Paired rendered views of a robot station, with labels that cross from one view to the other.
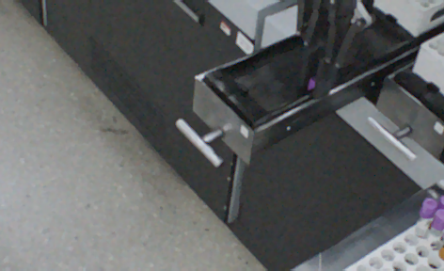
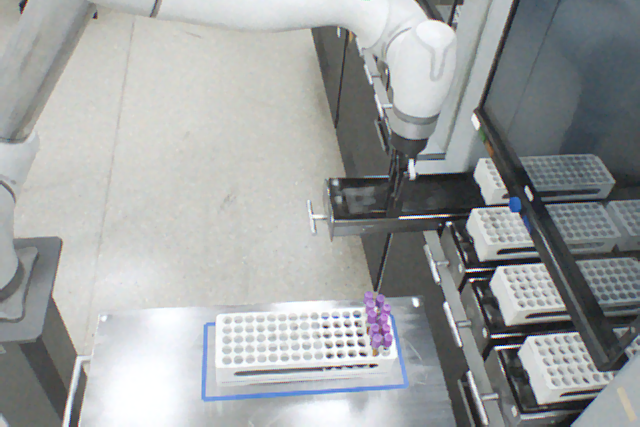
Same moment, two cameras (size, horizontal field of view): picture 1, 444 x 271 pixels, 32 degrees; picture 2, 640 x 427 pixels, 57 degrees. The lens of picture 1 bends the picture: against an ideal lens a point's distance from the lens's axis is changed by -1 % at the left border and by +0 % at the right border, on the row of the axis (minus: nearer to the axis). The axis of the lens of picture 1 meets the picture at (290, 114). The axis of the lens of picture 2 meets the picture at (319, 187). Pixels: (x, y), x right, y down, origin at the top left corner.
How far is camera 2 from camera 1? 48 cm
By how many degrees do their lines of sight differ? 26
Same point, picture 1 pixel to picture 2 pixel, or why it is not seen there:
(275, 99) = (362, 208)
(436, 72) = (475, 231)
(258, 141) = (337, 228)
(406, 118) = (449, 254)
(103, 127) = not seen: hidden behind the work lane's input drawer
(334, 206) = not seen: hidden behind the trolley
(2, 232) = (251, 241)
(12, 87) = (303, 161)
